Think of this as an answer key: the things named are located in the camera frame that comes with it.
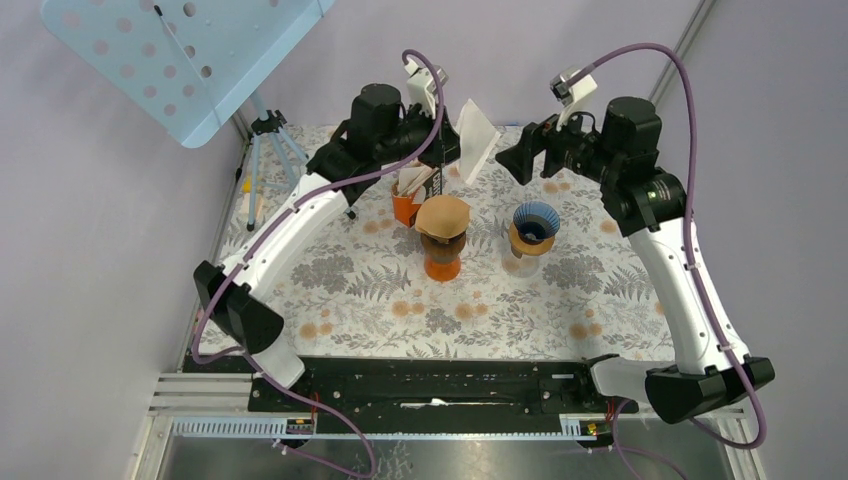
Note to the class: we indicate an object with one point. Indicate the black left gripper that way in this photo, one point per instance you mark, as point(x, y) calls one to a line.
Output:
point(444, 147)

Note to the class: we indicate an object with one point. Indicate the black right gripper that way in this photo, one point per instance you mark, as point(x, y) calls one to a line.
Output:
point(518, 159)

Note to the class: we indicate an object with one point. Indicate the white paper coffee filter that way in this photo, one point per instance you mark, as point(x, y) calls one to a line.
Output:
point(478, 138)

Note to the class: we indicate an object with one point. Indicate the orange coffee filter box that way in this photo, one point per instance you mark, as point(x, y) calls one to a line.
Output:
point(413, 186)

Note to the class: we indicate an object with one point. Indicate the blue dripper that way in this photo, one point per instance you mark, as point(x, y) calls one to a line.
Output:
point(536, 221)

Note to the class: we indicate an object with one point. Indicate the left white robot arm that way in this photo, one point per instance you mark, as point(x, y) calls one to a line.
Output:
point(378, 139)

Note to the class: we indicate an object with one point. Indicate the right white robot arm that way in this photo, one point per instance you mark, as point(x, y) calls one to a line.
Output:
point(712, 366)

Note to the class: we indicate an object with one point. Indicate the clear glass carafe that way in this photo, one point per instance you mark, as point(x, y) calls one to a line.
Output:
point(520, 267)

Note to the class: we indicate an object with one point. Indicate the orange glass carafe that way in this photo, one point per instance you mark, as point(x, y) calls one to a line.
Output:
point(438, 270)

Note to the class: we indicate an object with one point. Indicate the light blue music stand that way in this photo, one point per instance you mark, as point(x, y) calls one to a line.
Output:
point(190, 64)

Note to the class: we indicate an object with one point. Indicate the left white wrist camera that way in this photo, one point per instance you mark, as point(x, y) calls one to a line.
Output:
point(421, 87)

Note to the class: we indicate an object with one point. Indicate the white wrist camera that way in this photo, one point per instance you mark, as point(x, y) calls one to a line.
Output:
point(573, 95)
point(421, 87)

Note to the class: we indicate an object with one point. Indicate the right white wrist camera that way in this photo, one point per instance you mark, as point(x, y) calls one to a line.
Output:
point(573, 95)

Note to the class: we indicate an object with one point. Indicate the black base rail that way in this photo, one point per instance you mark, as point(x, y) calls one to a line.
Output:
point(439, 396)

